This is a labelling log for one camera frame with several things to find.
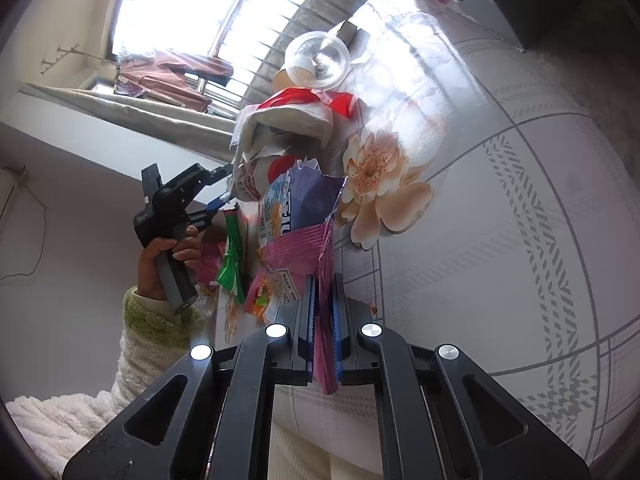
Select pink plastic bag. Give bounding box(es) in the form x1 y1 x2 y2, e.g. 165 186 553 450
196 225 228 288

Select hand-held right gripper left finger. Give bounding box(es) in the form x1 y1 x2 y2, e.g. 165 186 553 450
62 274 318 480

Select green snack wrapper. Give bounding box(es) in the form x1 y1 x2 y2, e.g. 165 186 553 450
215 207 249 306

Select crumpled white paper bag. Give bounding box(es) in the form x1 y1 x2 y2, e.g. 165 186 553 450
230 102 336 166

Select purple snack bag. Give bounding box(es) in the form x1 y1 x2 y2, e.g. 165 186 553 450
257 160 348 248

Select grey curtain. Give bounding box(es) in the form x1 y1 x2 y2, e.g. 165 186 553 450
20 82 238 148

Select orange candy packet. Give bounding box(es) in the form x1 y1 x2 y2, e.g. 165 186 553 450
245 270 281 323

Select pink hanging garment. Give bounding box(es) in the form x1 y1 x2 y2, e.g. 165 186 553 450
114 49 235 113

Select floral tablecloth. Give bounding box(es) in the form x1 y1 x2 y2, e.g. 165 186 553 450
210 0 640 476

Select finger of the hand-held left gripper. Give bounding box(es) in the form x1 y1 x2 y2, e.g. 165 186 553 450
189 195 231 234
188 162 236 202

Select pink snack wrapper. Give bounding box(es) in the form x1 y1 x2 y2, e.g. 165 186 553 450
260 222 342 396

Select person's left forearm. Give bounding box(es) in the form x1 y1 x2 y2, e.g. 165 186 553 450
111 286 216 413

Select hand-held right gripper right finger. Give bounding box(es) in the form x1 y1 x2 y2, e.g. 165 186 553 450
331 272 592 480

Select white fleece robe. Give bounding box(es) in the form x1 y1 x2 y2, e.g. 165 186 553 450
4 389 123 480

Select wall hook rack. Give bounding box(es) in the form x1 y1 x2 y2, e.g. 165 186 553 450
40 46 84 77

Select person's left hand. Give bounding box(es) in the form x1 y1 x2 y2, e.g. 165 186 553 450
137 224 203 303

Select thin wall cable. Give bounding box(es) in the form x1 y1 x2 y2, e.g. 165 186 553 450
0 164 49 281

